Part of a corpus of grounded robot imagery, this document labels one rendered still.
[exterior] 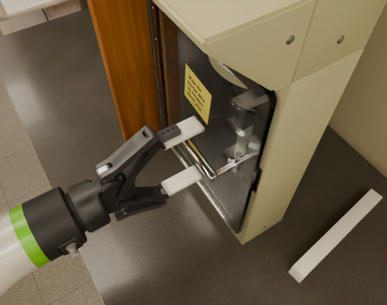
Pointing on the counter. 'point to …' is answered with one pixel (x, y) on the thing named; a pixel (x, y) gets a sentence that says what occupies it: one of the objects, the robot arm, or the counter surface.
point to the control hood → (246, 34)
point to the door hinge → (154, 60)
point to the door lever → (209, 175)
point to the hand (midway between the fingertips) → (192, 152)
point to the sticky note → (197, 94)
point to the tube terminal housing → (307, 104)
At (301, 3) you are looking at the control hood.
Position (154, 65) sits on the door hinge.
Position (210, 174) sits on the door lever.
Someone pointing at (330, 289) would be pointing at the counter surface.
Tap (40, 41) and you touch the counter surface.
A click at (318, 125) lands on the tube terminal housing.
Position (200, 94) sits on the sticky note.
